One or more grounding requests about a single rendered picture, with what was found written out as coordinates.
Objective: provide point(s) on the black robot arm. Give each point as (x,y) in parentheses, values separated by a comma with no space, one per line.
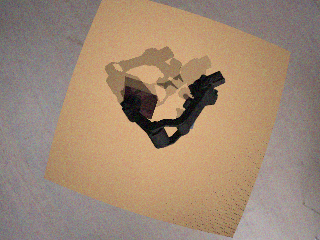
(205,95)

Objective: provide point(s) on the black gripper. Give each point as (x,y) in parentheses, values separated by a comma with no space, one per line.
(189,100)

